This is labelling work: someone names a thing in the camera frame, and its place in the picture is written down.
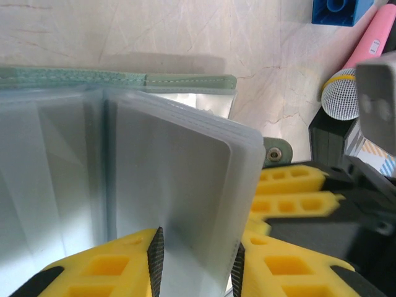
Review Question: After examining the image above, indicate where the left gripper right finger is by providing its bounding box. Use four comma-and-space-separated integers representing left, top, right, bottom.
231, 230, 387, 297

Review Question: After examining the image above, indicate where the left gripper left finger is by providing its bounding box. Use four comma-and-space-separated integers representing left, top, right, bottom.
9, 227, 165, 297

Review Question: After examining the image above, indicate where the green card holder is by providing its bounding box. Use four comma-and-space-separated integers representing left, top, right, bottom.
0, 66, 293, 297

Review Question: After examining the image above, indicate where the pink toy microphone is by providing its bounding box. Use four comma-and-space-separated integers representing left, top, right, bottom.
320, 2, 396, 121

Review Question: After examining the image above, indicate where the blue toy block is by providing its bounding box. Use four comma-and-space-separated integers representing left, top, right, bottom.
311, 0, 375, 27

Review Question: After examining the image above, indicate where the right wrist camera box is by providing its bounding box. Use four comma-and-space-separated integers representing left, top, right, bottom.
355, 51, 396, 140

